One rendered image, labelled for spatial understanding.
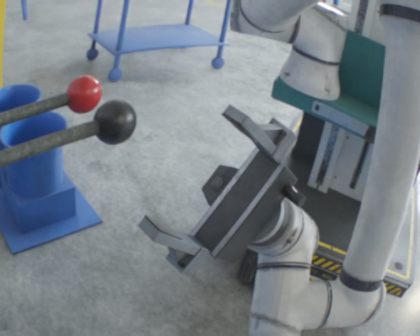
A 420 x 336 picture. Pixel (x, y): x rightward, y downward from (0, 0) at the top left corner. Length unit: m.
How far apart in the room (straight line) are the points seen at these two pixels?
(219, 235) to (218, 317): 0.95
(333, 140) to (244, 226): 0.97
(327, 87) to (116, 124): 0.93
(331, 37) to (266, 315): 0.77
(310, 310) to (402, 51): 0.42
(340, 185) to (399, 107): 1.00
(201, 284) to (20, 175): 0.75
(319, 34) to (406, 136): 0.60
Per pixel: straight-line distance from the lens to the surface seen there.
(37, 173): 1.53
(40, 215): 1.63
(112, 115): 0.33
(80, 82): 0.38
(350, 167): 1.53
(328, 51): 1.17
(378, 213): 0.63
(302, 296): 0.65
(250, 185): 0.52
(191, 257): 0.51
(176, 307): 1.45
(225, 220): 0.52
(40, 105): 0.37
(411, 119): 0.60
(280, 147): 0.50
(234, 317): 1.47
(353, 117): 1.19
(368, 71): 1.31
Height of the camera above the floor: 1.14
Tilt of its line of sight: 35 degrees down
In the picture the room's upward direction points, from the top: 11 degrees clockwise
